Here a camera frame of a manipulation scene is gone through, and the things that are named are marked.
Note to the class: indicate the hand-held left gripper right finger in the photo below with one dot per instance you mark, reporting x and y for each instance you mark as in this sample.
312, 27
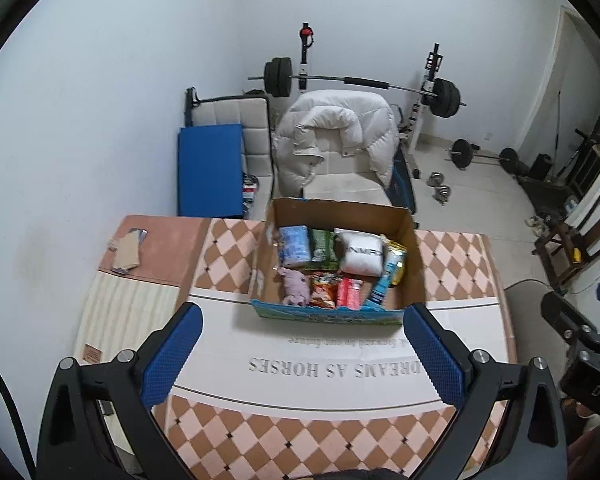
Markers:
435, 355

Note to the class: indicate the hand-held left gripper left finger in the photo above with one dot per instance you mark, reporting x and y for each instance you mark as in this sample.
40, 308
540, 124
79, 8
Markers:
172, 355

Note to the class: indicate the long blue packet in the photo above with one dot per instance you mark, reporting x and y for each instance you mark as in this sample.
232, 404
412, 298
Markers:
380, 292

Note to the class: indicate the red packet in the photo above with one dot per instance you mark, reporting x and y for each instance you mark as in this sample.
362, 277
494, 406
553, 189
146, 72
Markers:
350, 292

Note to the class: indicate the cardboard box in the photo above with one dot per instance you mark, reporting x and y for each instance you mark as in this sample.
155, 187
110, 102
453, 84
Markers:
330, 316

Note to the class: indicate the yellow snack packet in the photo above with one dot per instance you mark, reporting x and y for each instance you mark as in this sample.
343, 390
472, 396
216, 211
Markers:
395, 249

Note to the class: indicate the white pillow packet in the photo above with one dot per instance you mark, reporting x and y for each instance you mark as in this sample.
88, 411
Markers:
360, 255

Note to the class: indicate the orange snack packet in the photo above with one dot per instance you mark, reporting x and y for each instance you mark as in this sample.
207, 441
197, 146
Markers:
325, 292

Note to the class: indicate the purple plush toy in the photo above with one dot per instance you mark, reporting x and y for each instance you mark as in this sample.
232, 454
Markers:
296, 285

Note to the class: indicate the green packet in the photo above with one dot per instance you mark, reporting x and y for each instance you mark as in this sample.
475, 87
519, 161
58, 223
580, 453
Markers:
324, 250

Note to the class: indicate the light blue tissue packet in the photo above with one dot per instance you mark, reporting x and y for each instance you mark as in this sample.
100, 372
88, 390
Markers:
295, 246

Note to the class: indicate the beige plastic chair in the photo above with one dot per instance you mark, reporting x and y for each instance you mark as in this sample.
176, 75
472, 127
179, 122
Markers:
525, 310

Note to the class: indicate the beige striped mat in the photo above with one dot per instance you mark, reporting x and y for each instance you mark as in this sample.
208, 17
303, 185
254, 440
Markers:
130, 315

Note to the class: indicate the dark wooden chair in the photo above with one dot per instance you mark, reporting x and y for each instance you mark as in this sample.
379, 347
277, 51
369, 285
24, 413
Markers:
590, 240

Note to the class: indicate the pair of small shoes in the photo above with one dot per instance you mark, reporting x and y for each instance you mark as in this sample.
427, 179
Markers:
540, 224

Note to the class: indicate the brown cardboard piece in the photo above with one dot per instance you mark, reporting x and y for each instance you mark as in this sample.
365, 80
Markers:
126, 255

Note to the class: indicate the black floor mat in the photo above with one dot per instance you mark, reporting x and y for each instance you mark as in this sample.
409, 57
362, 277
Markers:
550, 192

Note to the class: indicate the checkered tablecloth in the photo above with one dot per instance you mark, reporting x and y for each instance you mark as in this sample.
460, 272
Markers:
330, 435

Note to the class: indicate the black speaker box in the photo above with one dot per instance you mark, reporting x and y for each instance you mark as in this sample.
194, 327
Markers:
540, 167

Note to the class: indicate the chrome dumbbell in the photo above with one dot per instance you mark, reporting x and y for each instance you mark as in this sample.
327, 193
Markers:
442, 195
434, 180

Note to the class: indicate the black and blue weight bench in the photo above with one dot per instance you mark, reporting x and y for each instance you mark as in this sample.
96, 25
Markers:
402, 180

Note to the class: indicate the colourful small package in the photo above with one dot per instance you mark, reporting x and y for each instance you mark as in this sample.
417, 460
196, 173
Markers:
250, 190

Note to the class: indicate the blue folded mat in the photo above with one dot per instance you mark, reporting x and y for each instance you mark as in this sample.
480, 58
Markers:
210, 170

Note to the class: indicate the long thin pole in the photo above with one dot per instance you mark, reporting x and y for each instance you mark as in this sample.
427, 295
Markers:
557, 120

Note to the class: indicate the short barbell with black plates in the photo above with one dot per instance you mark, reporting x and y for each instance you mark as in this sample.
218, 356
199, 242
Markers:
462, 152

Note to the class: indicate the cream leather chair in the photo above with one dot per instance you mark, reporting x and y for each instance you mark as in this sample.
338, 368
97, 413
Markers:
345, 185

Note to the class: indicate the cream tufted folding chair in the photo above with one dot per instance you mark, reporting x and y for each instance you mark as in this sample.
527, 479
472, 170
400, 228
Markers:
235, 110

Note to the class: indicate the white puffer jacket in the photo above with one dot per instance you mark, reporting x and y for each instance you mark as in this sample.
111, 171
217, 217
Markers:
330, 120

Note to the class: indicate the door frame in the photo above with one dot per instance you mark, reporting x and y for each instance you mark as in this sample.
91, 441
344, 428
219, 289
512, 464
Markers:
560, 60

